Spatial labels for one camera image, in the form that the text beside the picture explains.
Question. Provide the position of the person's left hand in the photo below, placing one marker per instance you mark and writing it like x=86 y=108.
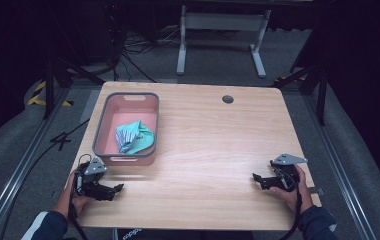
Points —
x=67 y=200

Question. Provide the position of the person's right hand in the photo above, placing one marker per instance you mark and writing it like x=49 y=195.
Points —
x=303 y=196

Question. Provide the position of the teal and striped cloth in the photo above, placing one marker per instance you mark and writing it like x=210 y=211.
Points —
x=141 y=138

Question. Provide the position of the black metal stand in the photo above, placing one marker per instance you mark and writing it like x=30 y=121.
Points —
x=49 y=86
x=321 y=90

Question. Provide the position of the small grey table bracket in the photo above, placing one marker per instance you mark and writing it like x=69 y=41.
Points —
x=316 y=191

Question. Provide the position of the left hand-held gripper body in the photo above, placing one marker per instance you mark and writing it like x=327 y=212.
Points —
x=91 y=168

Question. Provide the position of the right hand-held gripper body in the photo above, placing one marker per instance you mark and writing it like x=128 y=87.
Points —
x=288 y=173

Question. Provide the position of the grey metal desk frame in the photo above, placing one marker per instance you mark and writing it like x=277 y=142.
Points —
x=223 y=21

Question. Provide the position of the aluminium floor rail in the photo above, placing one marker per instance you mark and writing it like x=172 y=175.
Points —
x=21 y=170
x=338 y=166

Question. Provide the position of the pink basket with grey rim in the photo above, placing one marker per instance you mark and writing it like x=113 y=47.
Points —
x=128 y=108

